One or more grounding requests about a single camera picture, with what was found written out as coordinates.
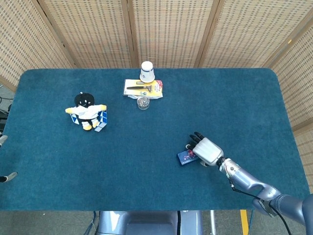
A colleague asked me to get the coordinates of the blue white snake cube puzzle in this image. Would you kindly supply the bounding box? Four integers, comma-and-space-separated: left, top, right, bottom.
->
70, 110, 109, 133

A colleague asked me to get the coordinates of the blue cable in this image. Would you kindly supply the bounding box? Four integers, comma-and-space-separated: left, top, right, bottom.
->
84, 211, 99, 235

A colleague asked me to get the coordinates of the blue carpet table cover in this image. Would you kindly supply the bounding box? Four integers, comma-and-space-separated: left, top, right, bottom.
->
0, 68, 312, 212

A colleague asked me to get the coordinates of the white metal leg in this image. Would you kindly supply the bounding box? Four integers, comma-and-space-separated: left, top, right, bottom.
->
209, 210, 217, 235

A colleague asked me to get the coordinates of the black razor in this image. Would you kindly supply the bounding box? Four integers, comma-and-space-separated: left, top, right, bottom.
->
126, 84, 155, 94

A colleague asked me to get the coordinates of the white paper cup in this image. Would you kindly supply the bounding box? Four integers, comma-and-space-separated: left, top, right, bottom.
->
139, 61, 156, 83

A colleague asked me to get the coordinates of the yellow razor blister pack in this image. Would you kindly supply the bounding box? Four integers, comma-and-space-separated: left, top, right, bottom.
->
123, 78, 164, 98

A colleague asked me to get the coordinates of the black equipment with cables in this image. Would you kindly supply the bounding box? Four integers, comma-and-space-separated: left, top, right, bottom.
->
0, 95, 13, 133

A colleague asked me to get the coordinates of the clear jar of clips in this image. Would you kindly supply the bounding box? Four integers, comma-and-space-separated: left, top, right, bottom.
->
136, 96, 150, 111

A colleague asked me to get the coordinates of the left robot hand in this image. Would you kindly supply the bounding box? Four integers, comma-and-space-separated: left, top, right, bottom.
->
0, 135, 18, 183

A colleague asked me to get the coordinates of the woven bamboo screen panel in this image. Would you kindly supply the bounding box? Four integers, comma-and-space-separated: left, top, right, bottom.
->
38, 0, 135, 69
127, 0, 221, 69
195, 0, 313, 69
0, 0, 76, 93
268, 22, 313, 194

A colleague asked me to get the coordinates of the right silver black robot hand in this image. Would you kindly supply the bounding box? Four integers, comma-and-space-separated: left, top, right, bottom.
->
185, 131, 224, 167

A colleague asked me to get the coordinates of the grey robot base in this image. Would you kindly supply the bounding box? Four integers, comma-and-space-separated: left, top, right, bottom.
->
97, 210, 203, 235

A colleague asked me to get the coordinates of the yellow floor tape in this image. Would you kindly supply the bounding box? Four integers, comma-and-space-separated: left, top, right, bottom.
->
240, 210, 249, 235

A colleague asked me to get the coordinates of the black plush doll white shirt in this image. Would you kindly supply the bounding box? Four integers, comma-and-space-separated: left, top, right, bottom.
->
65, 92, 108, 131

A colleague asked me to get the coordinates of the blue glasses case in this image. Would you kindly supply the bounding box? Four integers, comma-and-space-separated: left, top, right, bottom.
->
177, 149, 200, 167

